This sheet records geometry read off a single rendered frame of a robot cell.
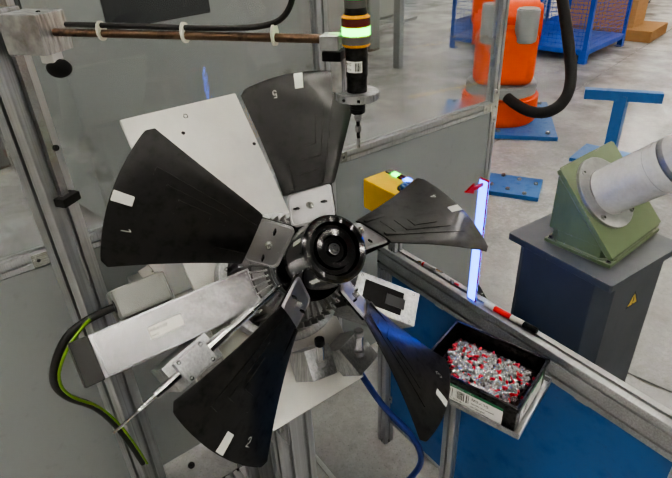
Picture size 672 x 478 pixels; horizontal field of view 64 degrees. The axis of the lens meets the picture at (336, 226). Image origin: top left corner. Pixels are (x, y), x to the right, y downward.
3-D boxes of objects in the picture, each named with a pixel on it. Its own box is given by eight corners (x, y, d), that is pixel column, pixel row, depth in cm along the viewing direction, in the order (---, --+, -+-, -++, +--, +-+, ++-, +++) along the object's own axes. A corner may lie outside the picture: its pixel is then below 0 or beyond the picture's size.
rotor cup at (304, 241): (252, 258, 96) (277, 241, 85) (306, 211, 103) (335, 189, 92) (305, 319, 97) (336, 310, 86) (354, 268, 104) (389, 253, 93)
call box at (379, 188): (363, 211, 152) (362, 177, 147) (389, 200, 157) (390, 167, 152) (402, 233, 141) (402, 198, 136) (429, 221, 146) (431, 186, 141)
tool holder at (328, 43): (317, 103, 85) (314, 38, 80) (331, 90, 91) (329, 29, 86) (372, 106, 82) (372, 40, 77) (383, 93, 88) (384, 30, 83)
